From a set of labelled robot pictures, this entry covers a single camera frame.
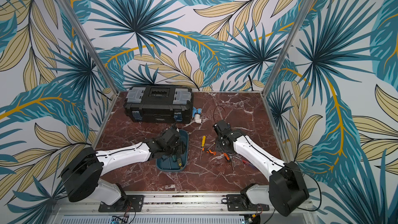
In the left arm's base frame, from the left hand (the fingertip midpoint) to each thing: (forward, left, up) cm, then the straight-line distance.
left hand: (183, 149), depth 85 cm
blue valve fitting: (+29, -6, -3) cm, 30 cm away
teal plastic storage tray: (-6, +4, -5) cm, 8 cm away
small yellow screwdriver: (+9, -12, -5) cm, 15 cm away
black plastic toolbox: (+23, +17, +11) cm, 31 cm away
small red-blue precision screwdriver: (-4, -34, -5) cm, 35 cm away
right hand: (+1, -21, +2) cm, 21 cm away
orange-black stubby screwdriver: (0, -15, -4) cm, 16 cm away
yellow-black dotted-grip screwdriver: (-6, +2, -3) cm, 7 cm away
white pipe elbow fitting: (+23, -7, -4) cm, 25 cm away
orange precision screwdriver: (-2, -24, -4) cm, 25 cm away
